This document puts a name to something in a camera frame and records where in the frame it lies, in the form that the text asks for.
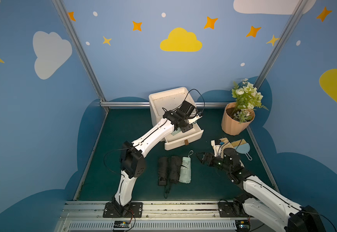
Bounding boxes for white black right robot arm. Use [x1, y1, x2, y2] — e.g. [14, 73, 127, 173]
[196, 148, 326, 232]

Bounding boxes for mint umbrella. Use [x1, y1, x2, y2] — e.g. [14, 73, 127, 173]
[171, 128, 181, 136]
[179, 150, 194, 184]

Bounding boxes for horizontal aluminium frame rail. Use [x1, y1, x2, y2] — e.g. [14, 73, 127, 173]
[100, 101, 228, 108]

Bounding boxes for beige glove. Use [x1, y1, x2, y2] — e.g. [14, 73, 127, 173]
[218, 138, 245, 169]

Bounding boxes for black umbrella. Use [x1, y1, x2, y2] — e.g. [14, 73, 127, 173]
[157, 156, 169, 186]
[164, 156, 182, 199]

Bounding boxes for right green circuit board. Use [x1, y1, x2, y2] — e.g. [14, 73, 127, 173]
[235, 220, 251, 232]

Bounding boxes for white green artificial flowers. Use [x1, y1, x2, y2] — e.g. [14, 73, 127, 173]
[230, 78, 268, 123]

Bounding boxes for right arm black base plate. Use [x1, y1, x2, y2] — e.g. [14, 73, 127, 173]
[218, 201, 249, 218]

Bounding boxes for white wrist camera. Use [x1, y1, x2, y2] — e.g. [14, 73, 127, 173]
[188, 115, 202, 124]
[211, 139, 225, 157]

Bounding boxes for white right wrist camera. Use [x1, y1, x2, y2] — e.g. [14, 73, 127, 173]
[211, 139, 225, 157]

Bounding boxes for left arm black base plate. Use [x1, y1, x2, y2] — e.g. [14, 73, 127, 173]
[102, 202, 143, 218]

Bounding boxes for white drawer cabinet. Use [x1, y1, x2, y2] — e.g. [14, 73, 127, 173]
[149, 87, 195, 142]

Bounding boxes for aluminium frame post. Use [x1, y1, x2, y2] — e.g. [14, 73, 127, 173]
[254, 0, 309, 89]
[52, 0, 109, 113]

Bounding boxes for left aluminium frame post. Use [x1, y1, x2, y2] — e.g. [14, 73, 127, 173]
[52, 0, 109, 113]

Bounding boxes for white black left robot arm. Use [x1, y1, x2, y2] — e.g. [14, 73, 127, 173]
[112, 101, 203, 213]

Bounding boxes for right aluminium frame post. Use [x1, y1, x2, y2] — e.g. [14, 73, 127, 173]
[254, 0, 309, 89]

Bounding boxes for left green circuit board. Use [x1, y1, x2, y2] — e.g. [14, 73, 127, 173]
[113, 221, 132, 230]

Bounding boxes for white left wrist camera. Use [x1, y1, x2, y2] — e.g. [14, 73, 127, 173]
[188, 115, 202, 124]

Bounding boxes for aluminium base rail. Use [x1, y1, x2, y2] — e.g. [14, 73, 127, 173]
[53, 199, 307, 232]

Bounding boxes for green circuit board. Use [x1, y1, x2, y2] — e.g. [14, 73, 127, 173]
[113, 221, 132, 230]
[235, 220, 251, 232]

